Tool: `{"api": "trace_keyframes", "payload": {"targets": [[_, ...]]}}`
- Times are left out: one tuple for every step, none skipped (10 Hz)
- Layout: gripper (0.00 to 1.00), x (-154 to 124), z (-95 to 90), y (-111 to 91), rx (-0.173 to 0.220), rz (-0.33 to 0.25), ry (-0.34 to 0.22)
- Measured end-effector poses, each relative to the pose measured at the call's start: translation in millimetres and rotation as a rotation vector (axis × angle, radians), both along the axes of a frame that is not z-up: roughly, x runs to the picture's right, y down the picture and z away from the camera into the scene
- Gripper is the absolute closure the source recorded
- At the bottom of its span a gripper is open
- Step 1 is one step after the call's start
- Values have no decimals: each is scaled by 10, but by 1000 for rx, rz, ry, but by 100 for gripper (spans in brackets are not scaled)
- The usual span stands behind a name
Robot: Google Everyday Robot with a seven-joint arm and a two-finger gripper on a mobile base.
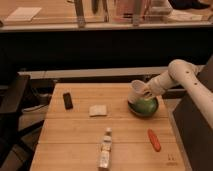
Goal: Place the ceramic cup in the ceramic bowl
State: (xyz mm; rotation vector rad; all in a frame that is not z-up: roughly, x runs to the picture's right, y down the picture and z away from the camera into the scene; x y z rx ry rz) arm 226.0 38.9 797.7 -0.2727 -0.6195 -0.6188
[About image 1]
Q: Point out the green ceramic bowl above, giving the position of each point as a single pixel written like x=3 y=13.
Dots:
x=144 y=107

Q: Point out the orange carrot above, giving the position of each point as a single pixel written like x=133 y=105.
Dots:
x=154 y=140

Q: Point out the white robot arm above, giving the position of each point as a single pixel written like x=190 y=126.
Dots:
x=182 y=73

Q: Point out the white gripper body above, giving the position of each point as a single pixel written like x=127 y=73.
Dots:
x=147 y=93

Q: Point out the black rectangular phone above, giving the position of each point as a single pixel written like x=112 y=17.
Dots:
x=67 y=101

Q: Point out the white paper sheet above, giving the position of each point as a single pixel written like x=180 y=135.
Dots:
x=23 y=14

